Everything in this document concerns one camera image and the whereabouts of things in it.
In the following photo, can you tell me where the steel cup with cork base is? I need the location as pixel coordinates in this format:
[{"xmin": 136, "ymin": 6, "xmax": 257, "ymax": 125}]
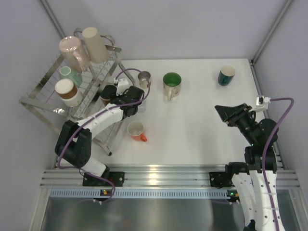
[{"xmin": 54, "ymin": 78, "xmax": 82, "ymax": 107}]

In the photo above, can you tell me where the teal green mug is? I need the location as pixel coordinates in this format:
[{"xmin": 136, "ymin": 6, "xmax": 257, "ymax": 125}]
[{"xmin": 59, "ymin": 66, "xmax": 83, "ymax": 88}]

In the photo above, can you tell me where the perforated cable duct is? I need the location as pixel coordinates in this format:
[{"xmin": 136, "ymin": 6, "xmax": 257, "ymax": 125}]
[{"xmin": 50, "ymin": 189, "xmax": 232, "ymax": 199}]

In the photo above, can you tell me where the dark teal cup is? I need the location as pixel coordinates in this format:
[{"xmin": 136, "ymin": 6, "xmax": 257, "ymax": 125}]
[{"xmin": 218, "ymin": 65, "xmax": 236, "ymax": 86}]

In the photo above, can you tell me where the stainless steel dish rack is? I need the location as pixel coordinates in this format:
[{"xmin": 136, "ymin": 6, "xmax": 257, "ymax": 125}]
[{"xmin": 20, "ymin": 27, "xmax": 144, "ymax": 155}]

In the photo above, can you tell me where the aluminium mounting rail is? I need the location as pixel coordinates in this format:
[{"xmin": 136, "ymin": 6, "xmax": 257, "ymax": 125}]
[{"xmin": 40, "ymin": 163, "xmax": 299, "ymax": 188}]

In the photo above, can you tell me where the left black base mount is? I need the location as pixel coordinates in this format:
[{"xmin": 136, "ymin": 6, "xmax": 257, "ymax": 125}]
[{"xmin": 82, "ymin": 170, "xmax": 125, "ymax": 187}]

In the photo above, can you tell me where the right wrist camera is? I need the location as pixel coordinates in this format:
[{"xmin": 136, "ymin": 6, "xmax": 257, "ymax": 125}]
[{"xmin": 250, "ymin": 95, "xmax": 271, "ymax": 113}]

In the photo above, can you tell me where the iridescent pink mug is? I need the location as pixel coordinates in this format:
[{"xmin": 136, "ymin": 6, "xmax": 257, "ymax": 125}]
[{"xmin": 59, "ymin": 36, "xmax": 90, "ymax": 72}]

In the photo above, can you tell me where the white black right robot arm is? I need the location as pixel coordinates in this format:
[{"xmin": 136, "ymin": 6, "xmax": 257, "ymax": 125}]
[{"xmin": 215, "ymin": 103, "xmax": 285, "ymax": 231}]

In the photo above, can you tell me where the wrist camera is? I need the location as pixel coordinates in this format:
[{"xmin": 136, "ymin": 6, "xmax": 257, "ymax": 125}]
[
  {"xmin": 250, "ymin": 95, "xmax": 271, "ymax": 113},
  {"xmin": 113, "ymin": 78, "xmax": 129, "ymax": 96}
]

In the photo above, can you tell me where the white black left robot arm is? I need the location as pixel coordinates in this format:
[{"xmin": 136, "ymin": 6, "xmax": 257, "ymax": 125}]
[{"xmin": 55, "ymin": 86, "xmax": 144, "ymax": 186}]

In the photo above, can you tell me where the floral mug green inside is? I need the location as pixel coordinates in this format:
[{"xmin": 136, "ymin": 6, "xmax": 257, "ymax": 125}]
[{"xmin": 163, "ymin": 72, "xmax": 182, "ymax": 101}]

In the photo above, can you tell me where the clear glass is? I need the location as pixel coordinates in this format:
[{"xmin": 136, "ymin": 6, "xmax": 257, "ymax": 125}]
[{"xmin": 138, "ymin": 99, "xmax": 147, "ymax": 113}]

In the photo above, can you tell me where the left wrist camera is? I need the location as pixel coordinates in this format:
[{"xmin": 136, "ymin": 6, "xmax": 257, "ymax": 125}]
[{"xmin": 113, "ymin": 78, "xmax": 129, "ymax": 96}]

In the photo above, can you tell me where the dark brown mug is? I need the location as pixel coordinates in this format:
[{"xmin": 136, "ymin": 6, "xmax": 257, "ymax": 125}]
[{"xmin": 100, "ymin": 84, "xmax": 115, "ymax": 105}]

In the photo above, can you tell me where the steel cup with brown band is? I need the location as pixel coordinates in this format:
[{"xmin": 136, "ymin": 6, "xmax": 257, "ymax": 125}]
[{"xmin": 138, "ymin": 71, "xmax": 151, "ymax": 89}]

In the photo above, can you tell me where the orange mug white inside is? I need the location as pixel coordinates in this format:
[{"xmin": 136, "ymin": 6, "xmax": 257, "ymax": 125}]
[{"xmin": 127, "ymin": 121, "xmax": 147, "ymax": 142}]

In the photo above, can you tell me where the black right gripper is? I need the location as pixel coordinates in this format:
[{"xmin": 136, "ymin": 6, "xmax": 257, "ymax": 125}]
[{"xmin": 215, "ymin": 103, "xmax": 258, "ymax": 145}]

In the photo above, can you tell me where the tall beige cup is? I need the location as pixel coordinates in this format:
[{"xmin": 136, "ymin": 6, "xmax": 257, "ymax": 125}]
[{"xmin": 82, "ymin": 27, "xmax": 109, "ymax": 64}]

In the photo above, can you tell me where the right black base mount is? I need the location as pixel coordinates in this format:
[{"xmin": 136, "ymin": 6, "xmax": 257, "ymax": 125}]
[{"xmin": 209, "ymin": 162, "xmax": 240, "ymax": 189}]

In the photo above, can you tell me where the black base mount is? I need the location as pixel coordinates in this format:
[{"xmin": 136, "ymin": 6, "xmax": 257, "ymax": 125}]
[
  {"xmin": 209, "ymin": 162, "xmax": 240, "ymax": 189},
  {"xmin": 82, "ymin": 170, "xmax": 125, "ymax": 187}
]

